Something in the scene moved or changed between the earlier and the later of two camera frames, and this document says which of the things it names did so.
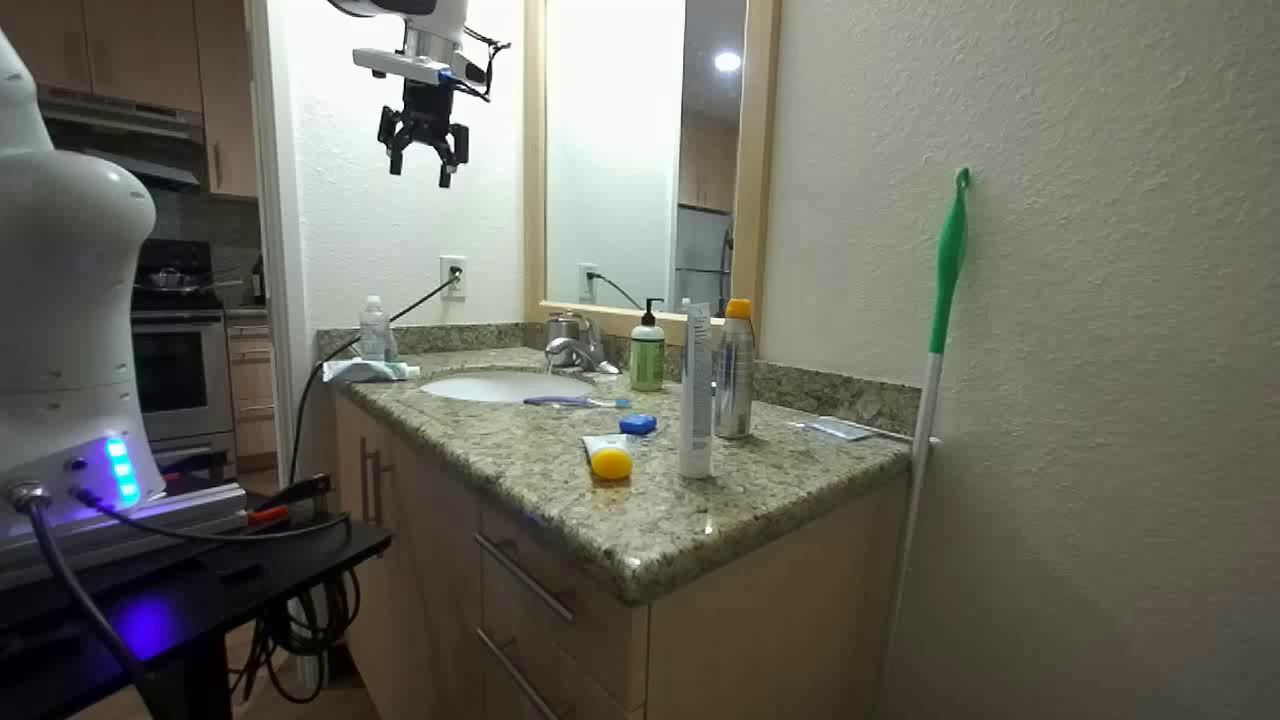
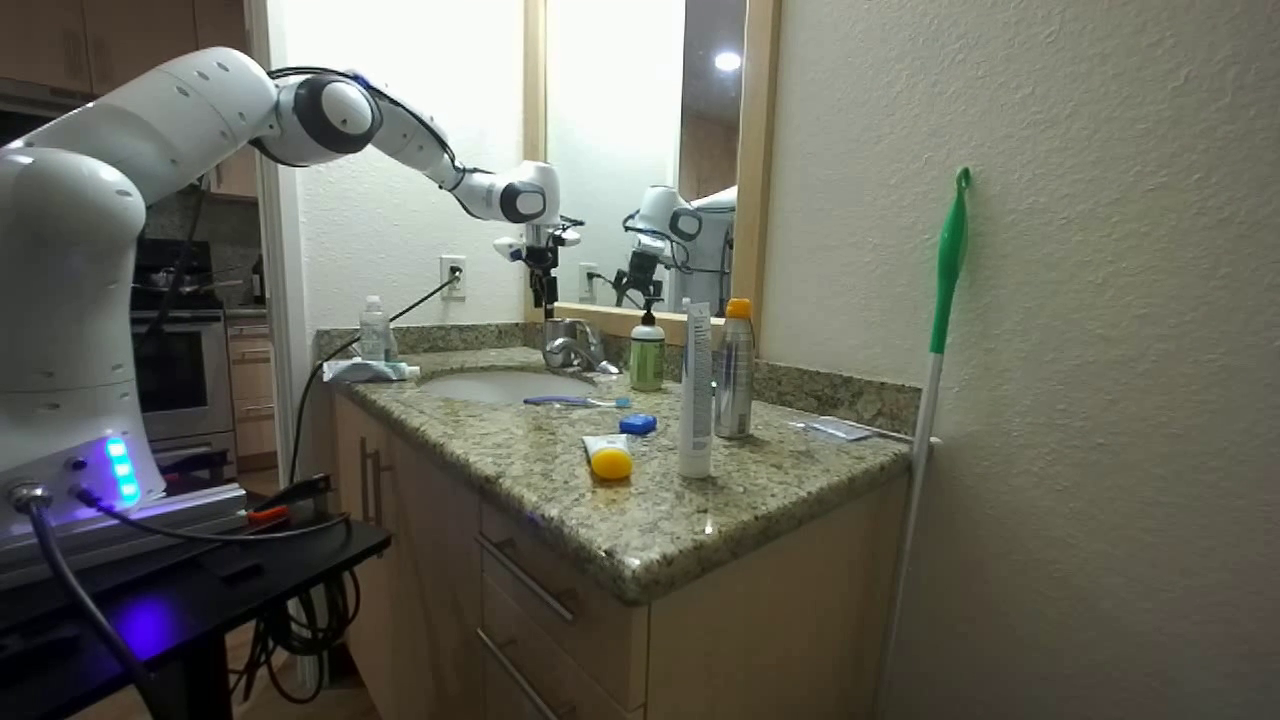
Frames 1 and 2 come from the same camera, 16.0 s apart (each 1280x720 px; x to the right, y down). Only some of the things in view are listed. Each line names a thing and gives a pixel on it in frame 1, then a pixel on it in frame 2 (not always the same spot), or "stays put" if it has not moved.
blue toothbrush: x=562 y=402 stays put
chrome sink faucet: x=578 y=348 stays put
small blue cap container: x=636 y=427 stays put
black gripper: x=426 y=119 → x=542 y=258
